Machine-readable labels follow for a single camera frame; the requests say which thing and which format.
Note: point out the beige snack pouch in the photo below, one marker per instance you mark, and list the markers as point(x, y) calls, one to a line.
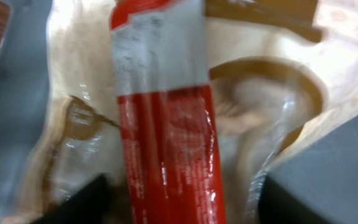
point(277, 70)

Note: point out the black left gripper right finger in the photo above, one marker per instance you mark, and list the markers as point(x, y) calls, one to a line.
point(282, 202)

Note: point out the grey plastic mesh basket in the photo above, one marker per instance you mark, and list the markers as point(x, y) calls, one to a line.
point(330, 163)

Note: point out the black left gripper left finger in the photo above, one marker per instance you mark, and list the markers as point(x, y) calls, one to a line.
point(99, 202)

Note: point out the red stick packet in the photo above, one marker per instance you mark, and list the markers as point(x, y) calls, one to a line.
point(168, 131)

